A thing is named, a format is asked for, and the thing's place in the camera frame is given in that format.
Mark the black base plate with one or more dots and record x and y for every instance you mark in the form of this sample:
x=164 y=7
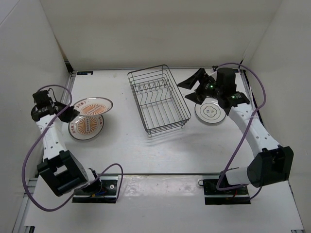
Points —
x=106 y=192
x=213 y=196

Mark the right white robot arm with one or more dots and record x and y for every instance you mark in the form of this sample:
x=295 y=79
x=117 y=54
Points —
x=272 y=162

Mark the left table label sticker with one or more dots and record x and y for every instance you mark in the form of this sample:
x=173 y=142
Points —
x=84 y=73

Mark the pink patterned plate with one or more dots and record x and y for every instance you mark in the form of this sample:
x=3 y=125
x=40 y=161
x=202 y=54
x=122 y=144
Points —
x=93 y=106
x=85 y=128

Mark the white plate with dark rim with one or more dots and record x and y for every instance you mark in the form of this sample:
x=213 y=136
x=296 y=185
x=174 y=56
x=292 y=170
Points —
x=210 y=112

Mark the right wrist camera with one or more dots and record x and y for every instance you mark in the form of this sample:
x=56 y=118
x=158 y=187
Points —
x=225 y=80

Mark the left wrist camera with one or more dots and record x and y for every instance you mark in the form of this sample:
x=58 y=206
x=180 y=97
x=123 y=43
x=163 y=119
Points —
x=42 y=99

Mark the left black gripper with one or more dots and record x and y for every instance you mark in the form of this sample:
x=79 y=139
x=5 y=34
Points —
x=71 y=113

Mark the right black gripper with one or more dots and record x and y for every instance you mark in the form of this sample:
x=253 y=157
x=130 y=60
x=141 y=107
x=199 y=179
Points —
x=197 y=96

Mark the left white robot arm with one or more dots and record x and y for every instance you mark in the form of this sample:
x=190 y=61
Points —
x=59 y=168

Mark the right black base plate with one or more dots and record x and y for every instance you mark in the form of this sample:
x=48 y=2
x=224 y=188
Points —
x=213 y=196

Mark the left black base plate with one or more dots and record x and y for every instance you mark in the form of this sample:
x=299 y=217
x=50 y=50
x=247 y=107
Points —
x=106 y=192

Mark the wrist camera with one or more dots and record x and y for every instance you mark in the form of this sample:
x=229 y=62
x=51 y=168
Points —
x=225 y=80
x=42 y=99

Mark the metal wire dish rack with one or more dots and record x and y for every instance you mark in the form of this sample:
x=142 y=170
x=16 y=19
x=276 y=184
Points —
x=159 y=101

